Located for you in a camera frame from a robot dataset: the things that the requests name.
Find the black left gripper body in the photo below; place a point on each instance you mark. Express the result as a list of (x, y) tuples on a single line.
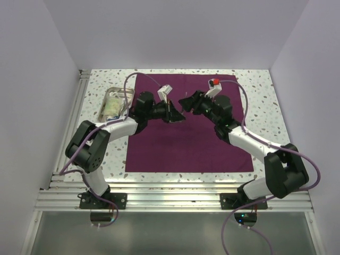
[(158, 111)]

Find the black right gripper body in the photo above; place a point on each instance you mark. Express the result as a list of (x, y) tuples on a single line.
[(205, 105)]

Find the stainless steel tray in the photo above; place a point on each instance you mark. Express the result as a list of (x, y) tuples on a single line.
[(119, 93)]

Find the purple cloth mat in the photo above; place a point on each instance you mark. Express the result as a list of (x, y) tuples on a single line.
[(190, 146)]

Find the green-print glove bag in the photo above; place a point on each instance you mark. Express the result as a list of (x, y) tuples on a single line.
[(112, 106)]

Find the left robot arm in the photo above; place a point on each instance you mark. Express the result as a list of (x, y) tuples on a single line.
[(88, 145)]

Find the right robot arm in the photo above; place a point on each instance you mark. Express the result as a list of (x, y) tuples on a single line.
[(285, 171)]

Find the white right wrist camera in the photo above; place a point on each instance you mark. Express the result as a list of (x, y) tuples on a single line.
[(215, 88)]

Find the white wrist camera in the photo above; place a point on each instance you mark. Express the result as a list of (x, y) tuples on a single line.
[(215, 88), (163, 92)]

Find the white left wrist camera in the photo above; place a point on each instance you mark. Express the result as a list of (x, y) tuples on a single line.
[(163, 92)]

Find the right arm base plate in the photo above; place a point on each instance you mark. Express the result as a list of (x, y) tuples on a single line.
[(230, 201)]

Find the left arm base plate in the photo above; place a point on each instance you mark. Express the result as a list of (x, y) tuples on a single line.
[(89, 201)]

